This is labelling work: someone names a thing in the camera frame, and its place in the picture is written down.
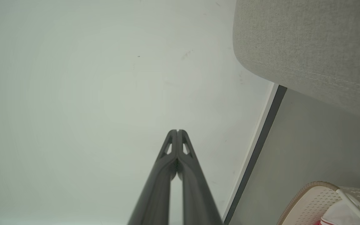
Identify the cream perforated laundry basket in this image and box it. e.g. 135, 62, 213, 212
276, 181, 360, 225

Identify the white and black baseboard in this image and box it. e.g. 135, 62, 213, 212
221, 82, 288, 225

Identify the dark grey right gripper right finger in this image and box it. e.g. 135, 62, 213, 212
177, 130, 224, 225

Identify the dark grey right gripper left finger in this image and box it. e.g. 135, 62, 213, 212
127, 130, 178, 225

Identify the grey fabric sofa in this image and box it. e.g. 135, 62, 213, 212
232, 0, 360, 126

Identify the red and white garment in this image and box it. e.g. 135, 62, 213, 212
319, 199, 360, 225

